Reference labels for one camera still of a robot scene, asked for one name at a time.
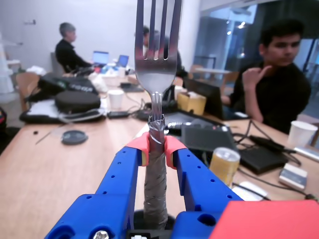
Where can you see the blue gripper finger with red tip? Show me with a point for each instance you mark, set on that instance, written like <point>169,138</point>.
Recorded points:
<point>199,179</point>
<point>114,189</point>

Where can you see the yellow drink can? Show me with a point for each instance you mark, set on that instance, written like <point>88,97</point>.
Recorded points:
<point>224,164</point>

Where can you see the black flat box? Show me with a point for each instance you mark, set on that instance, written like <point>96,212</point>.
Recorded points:
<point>207,138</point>

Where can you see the black hard case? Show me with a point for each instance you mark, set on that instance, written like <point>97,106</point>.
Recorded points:
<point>261,160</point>

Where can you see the black round lid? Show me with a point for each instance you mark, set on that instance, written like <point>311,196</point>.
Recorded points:
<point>74,137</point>

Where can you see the black phone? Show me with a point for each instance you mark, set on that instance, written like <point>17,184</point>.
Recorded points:
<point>117,114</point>

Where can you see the yellow cardboard box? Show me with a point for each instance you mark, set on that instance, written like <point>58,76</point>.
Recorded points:
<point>192,103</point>

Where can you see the black open laptop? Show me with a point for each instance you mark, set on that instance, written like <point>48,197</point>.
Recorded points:
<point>209,97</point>

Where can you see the white paper cup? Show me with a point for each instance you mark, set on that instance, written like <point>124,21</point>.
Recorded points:
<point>115,99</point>
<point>301,133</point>

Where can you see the small silver box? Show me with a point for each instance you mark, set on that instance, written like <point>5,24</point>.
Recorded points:
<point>292,176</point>

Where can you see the black round case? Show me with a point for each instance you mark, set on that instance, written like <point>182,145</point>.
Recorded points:
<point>77,100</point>

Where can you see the person with dark hair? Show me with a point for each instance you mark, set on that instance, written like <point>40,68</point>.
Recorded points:
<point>180,67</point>

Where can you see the person in black shirt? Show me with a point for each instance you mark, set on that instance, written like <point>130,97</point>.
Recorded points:
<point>279,94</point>

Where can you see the black bag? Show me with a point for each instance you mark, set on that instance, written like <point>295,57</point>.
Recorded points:
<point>64,83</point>

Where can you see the small open laptop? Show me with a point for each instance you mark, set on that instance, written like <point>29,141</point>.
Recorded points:
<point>122,61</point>

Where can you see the open laptop, blue screen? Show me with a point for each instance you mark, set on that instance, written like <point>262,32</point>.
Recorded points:
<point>101,57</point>

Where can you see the light wooden chair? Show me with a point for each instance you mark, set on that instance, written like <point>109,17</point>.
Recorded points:
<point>26,84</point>

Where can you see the gray-haired person in black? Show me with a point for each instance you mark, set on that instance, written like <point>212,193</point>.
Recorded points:
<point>66,53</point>

